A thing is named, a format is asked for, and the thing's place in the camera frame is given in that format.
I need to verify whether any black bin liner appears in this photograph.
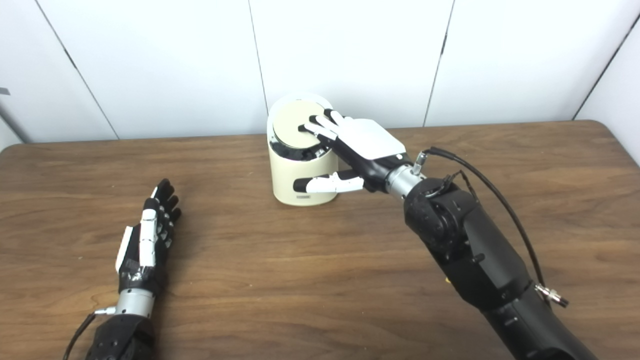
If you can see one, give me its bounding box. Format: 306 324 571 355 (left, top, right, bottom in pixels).
270 140 337 162

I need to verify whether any cream round bin lid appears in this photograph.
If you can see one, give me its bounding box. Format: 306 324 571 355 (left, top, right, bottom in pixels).
272 100 333 150

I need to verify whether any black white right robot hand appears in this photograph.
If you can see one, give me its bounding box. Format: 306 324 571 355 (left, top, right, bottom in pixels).
293 108 415 195

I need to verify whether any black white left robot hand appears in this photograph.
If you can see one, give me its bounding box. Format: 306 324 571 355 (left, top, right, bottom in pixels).
115 178 182 296

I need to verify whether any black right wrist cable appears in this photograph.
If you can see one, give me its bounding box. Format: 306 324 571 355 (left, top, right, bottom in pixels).
411 146 571 308

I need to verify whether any cream-colored bin body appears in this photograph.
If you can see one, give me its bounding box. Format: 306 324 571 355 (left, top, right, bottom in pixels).
267 92 341 207

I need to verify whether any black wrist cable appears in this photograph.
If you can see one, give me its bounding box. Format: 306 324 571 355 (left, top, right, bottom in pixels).
62 306 117 360
411 146 571 308

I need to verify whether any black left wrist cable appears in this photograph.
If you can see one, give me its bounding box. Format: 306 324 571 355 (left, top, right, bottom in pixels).
62 306 117 360

